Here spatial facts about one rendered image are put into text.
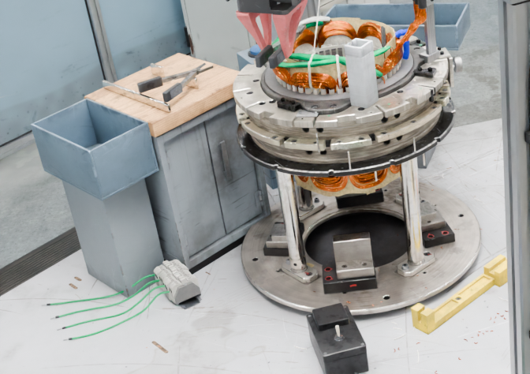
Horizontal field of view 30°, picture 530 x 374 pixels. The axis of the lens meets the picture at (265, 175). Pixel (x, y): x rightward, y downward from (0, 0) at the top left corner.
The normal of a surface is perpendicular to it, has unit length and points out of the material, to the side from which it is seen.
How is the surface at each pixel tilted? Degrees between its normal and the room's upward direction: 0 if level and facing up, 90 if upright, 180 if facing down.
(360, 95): 90
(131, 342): 0
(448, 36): 90
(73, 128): 90
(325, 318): 0
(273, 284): 0
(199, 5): 90
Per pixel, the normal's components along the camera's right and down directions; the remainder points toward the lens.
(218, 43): -0.66, 0.42
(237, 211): 0.67, 0.27
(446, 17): -0.36, 0.50
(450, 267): -0.14, -0.86
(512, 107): -0.93, 0.29
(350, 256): -0.02, 0.49
